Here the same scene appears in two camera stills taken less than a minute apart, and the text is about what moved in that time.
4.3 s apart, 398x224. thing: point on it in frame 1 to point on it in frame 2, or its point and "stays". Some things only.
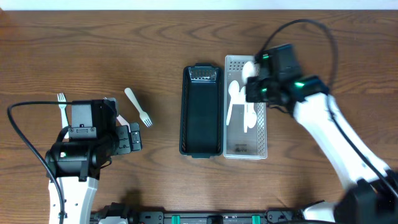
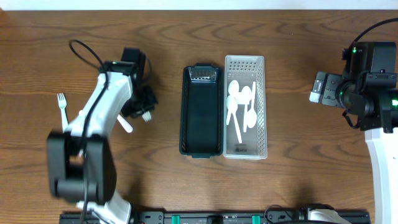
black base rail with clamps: [112, 210] stays
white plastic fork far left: [61, 98] stays
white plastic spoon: [242, 101] stays
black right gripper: [250, 96] to [328, 94]
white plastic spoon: [249, 70] to [232, 104]
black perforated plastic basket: [201, 134] stays
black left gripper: [134, 137] to [142, 104]
